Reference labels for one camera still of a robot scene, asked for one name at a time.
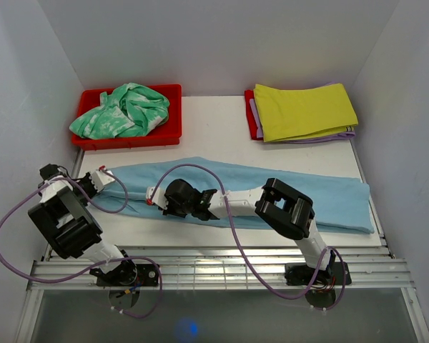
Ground aluminium rail frame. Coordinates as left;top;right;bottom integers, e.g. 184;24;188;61
16;142;429;342

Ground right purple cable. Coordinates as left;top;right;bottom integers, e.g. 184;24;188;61
153;163;347;312

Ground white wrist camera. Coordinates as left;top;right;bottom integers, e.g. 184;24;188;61
146;187;169;211
89;166;116;192

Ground light blue trousers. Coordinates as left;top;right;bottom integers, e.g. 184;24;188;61
102;155;375;236

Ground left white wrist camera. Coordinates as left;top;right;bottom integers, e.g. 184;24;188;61
89;166;116;192

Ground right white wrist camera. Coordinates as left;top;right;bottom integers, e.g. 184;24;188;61
146;187;169;211

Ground yellow folded trousers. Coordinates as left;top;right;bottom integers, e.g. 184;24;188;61
253;82;359;143

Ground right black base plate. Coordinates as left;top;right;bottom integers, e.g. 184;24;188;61
285;262;352;287

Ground lilac folded trousers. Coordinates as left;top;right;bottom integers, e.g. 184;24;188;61
249;82;357;144

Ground purple cable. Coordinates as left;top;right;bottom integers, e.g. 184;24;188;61
0;170;164;319
153;163;347;312

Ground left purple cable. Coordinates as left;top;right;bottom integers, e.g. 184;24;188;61
0;170;164;319

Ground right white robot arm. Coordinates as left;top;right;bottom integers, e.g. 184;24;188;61
152;178;337;286

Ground green white patterned trousers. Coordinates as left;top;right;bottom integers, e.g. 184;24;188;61
69;83;170;140

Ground red plastic bin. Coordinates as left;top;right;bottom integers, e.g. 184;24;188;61
69;83;182;151

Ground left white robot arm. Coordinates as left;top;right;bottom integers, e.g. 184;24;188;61
28;164;138;286

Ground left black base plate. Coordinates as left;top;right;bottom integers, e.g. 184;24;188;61
89;261;159;287

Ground red folded trousers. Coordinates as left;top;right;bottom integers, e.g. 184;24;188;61
244;89;263;141

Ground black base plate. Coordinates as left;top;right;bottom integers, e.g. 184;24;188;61
285;262;352;287
89;261;159;287

